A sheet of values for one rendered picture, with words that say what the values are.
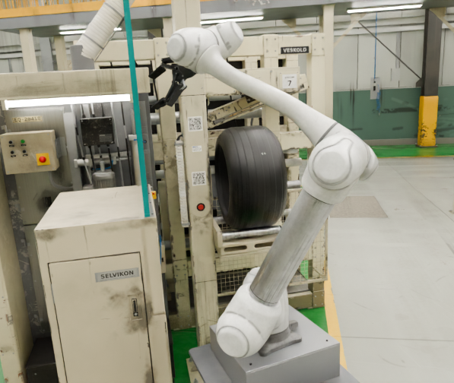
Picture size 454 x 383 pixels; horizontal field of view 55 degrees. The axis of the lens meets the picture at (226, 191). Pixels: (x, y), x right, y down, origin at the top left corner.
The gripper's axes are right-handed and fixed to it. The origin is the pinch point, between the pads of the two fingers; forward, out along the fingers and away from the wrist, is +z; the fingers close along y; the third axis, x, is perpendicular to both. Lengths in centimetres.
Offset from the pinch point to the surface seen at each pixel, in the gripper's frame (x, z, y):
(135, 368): 13, 39, 95
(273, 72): 96, 1, -54
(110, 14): 16, 45, -81
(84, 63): 13, 66, -61
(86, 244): -15, 25, 54
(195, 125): 53, 29, -18
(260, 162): 74, 7, 7
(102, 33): 16, 53, -74
